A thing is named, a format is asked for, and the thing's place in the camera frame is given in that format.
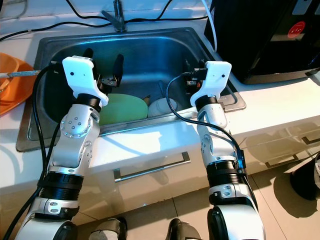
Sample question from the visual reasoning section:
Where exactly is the green plate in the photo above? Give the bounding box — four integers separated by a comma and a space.
99, 93, 149, 127

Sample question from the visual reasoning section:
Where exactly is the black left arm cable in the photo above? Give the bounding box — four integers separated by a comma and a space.
0, 64, 66, 240

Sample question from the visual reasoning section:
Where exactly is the white hose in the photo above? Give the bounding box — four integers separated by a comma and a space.
200, 0, 218, 53

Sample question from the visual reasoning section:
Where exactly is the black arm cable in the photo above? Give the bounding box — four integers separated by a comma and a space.
0, 64, 66, 240
166, 72, 246, 171

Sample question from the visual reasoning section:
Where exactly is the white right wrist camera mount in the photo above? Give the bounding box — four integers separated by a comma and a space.
190, 61, 233, 108

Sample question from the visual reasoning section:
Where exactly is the long metal drawer handle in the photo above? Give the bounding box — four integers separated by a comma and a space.
113, 151, 192, 183

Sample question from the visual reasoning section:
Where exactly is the black countertop appliance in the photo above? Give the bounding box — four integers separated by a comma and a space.
210, 0, 320, 85

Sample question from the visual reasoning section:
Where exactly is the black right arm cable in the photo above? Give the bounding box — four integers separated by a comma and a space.
166, 72, 246, 171

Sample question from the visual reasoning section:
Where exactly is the black round floor object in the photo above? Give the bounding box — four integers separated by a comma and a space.
290, 152, 320, 202

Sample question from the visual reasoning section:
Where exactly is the white bowl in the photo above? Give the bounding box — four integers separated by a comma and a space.
147, 97, 178, 119

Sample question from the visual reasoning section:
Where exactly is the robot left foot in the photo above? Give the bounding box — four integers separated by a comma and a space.
90, 216, 128, 240

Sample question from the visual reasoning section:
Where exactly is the black power cable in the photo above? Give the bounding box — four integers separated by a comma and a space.
0, 14, 211, 43

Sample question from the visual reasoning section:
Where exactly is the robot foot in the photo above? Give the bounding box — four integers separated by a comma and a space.
167, 218, 206, 240
90, 216, 128, 240

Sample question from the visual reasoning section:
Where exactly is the stainless steel sink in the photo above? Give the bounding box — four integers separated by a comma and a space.
15, 27, 247, 153

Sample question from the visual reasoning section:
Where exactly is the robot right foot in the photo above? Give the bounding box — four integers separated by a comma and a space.
167, 218, 206, 240

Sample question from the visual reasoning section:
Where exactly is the wooden chopstick with white band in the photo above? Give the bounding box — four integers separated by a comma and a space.
0, 71, 34, 79

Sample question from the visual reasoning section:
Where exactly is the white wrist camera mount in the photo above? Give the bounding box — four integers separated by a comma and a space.
190, 61, 233, 108
62, 56, 110, 107

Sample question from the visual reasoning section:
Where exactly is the metal faucet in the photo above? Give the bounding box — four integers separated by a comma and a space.
101, 0, 127, 34

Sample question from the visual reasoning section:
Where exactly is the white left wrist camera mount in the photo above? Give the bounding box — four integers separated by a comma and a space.
62, 56, 110, 107

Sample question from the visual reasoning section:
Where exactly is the orange plastic bowl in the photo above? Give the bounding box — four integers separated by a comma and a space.
0, 51, 37, 116

